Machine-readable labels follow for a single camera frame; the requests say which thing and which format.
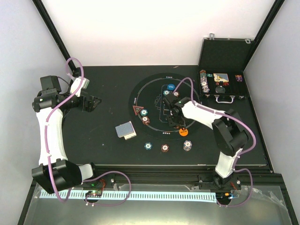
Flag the black aluminium front rail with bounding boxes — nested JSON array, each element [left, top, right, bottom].
[[94, 165, 215, 184]]

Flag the triangular red dealer button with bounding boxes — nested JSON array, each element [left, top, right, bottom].
[[133, 105, 144, 115]]

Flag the purple cable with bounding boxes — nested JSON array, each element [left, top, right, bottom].
[[45, 57, 131, 207], [173, 77, 256, 209]]

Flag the purple chips in case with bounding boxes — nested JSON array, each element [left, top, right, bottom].
[[235, 75, 243, 82]]

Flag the black round button in case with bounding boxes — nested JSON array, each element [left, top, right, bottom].
[[215, 86, 225, 94]]

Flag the black poker set case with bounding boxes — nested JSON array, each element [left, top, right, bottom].
[[198, 33, 254, 104]]

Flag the green chips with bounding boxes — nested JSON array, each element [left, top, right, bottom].
[[140, 109, 148, 117], [164, 90, 170, 96]]

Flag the orange round blind button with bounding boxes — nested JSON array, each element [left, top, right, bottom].
[[179, 128, 188, 137]]

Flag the card deck in case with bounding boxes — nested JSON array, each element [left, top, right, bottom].
[[213, 73, 229, 83]]

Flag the chip row in case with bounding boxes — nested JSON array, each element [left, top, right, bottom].
[[199, 70, 210, 93]]

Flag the red dice in case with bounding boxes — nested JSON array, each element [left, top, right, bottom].
[[215, 82, 230, 86]]

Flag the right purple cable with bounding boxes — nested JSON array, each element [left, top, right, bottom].
[[173, 77, 256, 209]]

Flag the white slotted cable duct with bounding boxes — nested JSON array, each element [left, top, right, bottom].
[[39, 189, 218, 203]]

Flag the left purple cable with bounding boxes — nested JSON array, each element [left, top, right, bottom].
[[45, 57, 131, 207]]

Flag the red poker chip stack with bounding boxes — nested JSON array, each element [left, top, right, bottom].
[[161, 144, 169, 152]]

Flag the purple poker chip stack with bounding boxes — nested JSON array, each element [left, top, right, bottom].
[[183, 140, 192, 151]]

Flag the blue round blind button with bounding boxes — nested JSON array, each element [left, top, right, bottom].
[[167, 84, 176, 91]]

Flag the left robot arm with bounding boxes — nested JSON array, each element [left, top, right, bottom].
[[31, 89, 102, 194]]

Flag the round black poker mat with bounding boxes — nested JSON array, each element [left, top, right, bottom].
[[128, 73, 209, 141]]

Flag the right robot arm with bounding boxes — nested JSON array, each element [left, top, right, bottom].
[[163, 94, 248, 189]]

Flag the green poker chip stack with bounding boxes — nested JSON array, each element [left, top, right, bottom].
[[144, 142, 152, 150]]

